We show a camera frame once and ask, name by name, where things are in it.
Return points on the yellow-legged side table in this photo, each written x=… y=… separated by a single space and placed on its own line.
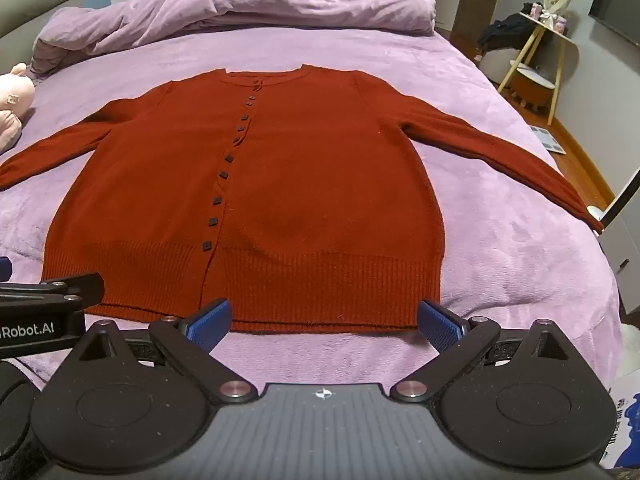
x=547 y=42

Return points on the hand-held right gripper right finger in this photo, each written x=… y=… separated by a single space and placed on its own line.
x=440 y=326

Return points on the black wall television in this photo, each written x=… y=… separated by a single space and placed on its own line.
x=620 y=0

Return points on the purple duvet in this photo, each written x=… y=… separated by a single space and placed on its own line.
x=250 y=10

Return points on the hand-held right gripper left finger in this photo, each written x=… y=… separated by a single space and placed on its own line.
x=210 y=324

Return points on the orange stool with white legs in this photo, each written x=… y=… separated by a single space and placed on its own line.
x=532 y=85

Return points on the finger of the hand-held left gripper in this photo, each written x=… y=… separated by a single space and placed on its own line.
x=60 y=286

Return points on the dark clothes pile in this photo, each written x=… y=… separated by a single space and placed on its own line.
x=505 y=30

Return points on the red knit cardigan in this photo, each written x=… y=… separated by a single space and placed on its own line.
x=310 y=185

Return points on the patterned floor scale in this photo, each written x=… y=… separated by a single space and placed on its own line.
x=547 y=140

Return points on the grey headboard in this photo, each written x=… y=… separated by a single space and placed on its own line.
x=35 y=5

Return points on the pink plush toy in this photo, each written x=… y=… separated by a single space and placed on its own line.
x=12 y=105

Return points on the white panel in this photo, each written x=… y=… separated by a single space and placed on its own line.
x=622 y=240

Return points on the blue printed bag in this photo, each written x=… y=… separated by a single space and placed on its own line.
x=625 y=410

